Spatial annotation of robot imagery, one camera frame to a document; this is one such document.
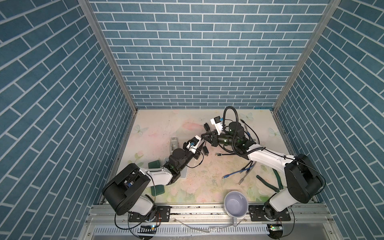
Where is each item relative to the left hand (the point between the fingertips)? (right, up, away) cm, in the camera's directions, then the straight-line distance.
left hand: (201, 140), depth 81 cm
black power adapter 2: (+4, +6, +26) cm, 27 cm away
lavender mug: (+18, -33, -4) cm, 38 cm away
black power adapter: (+3, -8, +12) cm, 15 cm away
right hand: (0, +3, -2) cm, 4 cm away
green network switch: (-23, -27, 0) cm, 36 cm away
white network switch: (-10, -20, +5) cm, 23 cm away
